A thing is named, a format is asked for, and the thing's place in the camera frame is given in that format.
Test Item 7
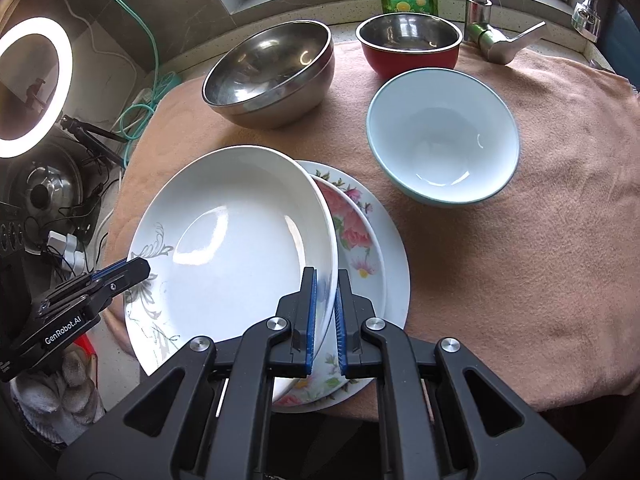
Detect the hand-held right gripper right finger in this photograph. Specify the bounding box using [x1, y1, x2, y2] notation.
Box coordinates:
[334, 269, 586, 480]

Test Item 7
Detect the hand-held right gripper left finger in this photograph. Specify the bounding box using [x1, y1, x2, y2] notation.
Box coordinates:
[57, 266, 321, 480]

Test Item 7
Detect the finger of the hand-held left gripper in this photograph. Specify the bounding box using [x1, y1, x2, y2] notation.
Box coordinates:
[32, 266, 152, 320]
[37, 257, 151, 305]

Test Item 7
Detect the pink flowered plate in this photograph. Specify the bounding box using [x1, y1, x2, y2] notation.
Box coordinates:
[272, 160, 412, 413]

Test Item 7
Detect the red floral plate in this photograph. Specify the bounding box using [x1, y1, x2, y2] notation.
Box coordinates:
[280, 170, 388, 401]

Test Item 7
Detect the white plate with grey leaves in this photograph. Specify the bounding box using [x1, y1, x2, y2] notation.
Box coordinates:
[123, 145, 340, 378]

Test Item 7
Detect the light blue ceramic bowl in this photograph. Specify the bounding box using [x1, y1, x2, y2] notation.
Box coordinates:
[366, 67, 521, 206]

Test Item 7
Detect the large steel bowl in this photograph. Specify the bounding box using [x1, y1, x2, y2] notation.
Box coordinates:
[201, 21, 335, 129]

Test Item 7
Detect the red steel bowl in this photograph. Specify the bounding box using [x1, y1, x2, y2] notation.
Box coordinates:
[355, 13, 463, 79]

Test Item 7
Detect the person's left hand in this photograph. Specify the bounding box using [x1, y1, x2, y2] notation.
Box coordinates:
[10, 350, 106, 446]

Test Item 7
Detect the red object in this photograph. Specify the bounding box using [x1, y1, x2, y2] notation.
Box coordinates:
[75, 335, 101, 361]

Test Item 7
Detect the white charger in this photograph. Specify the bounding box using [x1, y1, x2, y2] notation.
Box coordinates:
[47, 230, 86, 273]

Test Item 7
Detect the black tripod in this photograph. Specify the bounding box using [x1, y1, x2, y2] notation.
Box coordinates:
[60, 115, 126, 166]

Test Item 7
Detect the pink towel mat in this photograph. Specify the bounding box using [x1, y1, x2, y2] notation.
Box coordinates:
[107, 40, 640, 411]

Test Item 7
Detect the chrome faucet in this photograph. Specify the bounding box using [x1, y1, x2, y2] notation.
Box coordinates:
[465, 0, 548, 66]

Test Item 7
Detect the ring light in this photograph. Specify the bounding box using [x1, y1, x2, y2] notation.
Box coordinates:
[0, 16, 74, 159]

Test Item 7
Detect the teal hose reel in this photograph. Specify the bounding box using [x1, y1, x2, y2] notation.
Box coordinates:
[155, 71, 182, 101]

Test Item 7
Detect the teal hose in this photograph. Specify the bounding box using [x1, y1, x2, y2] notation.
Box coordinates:
[75, 0, 181, 166]

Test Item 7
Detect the chrome sprayer with flexible hose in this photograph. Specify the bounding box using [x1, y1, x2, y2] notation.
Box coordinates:
[571, 0, 608, 43]

